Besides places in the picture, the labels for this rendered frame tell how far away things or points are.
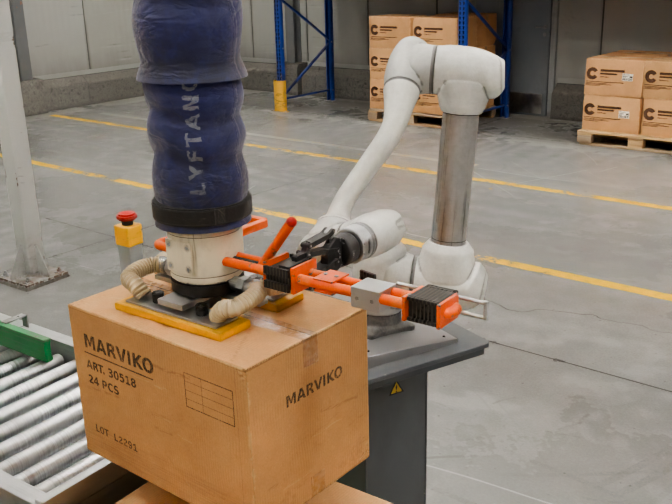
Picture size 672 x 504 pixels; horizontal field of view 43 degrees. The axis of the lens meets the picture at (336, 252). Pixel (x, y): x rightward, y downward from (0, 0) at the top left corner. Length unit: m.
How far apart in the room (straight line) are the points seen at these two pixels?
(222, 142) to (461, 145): 0.80
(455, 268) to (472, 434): 1.27
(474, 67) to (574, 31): 8.22
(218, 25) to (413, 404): 1.37
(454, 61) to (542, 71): 8.35
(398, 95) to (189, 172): 0.70
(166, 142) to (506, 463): 2.05
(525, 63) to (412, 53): 8.42
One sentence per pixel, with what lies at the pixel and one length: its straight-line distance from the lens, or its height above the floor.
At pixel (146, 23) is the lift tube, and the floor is 1.72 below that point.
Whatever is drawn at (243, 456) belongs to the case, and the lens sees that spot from 1.83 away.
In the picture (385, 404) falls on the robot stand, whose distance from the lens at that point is 2.61.
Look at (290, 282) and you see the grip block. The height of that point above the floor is 1.19.
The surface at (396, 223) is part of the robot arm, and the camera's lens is 2.09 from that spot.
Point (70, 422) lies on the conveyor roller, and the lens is 2.78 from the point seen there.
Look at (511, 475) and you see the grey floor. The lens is 3.37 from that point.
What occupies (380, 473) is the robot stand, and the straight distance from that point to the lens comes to 2.72.
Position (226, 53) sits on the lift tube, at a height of 1.65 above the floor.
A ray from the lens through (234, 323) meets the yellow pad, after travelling 1.89.
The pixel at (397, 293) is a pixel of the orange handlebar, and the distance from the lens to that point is 1.71.
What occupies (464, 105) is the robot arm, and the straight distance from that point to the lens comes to 2.37.
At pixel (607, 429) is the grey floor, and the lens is 3.73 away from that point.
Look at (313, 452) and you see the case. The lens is 1.98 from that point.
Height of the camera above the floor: 1.83
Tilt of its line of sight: 19 degrees down
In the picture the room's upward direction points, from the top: 1 degrees counter-clockwise
